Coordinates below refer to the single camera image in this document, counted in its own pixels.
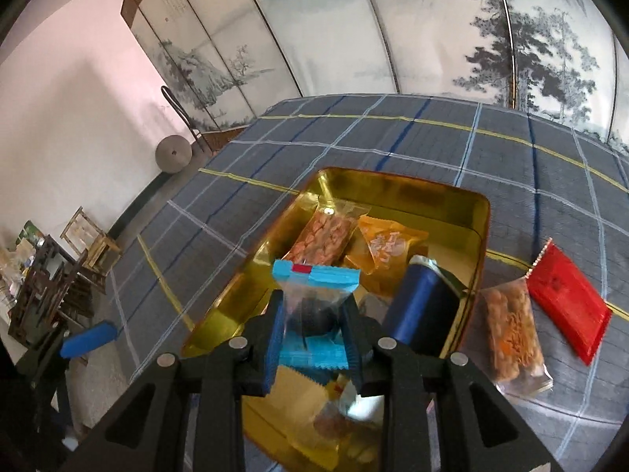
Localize painted folding screen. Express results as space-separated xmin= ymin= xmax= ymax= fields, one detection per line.
xmin=122 ymin=0 xmax=629 ymax=158

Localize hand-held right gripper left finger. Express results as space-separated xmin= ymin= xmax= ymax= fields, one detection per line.
xmin=59 ymin=290 xmax=286 ymax=472

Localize navy blue snack packet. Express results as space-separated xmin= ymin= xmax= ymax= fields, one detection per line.
xmin=381 ymin=254 xmax=470 ymax=357

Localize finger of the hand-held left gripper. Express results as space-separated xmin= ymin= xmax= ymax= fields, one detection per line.
xmin=29 ymin=321 xmax=118 ymax=374

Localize orange snack packet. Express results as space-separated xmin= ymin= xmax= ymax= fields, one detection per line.
xmin=341 ymin=214 xmax=430 ymax=298

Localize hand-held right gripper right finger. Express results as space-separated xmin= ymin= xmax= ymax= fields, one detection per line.
xmin=339 ymin=297 xmax=566 ymax=472

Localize red snack packet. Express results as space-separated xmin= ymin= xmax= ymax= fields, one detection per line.
xmin=526 ymin=238 xmax=612 ymax=365

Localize tan zigzag-edged snack packet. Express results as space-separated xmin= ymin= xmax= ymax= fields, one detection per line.
xmin=272 ymin=366 xmax=340 ymax=458

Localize clear peanut snack packet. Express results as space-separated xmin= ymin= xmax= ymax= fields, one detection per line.
xmin=476 ymin=278 xmax=554 ymax=394
xmin=282 ymin=201 xmax=362 ymax=269

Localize grey plaid tablecloth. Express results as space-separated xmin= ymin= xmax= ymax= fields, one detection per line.
xmin=110 ymin=93 xmax=629 ymax=472

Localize light wooden chair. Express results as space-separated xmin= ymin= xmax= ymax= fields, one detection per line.
xmin=60 ymin=205 xmax=123 ymax=278

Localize blue-ended clear snack packet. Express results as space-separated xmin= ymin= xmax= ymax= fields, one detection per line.
xmin=272 ymin=259 xmax=362 ymax=372

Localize grey round disc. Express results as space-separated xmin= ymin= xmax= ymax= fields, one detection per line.
xmin=156 ymin=135 xmax=193 ymax=174

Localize yellow snack packet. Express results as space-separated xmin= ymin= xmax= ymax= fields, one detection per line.
xmin=327 ymin=376 xmax=386 ymax=421

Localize dark wooden chair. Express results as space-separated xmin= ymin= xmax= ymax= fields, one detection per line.
xmin=7 ymin=235 xmax=96 ymax=342

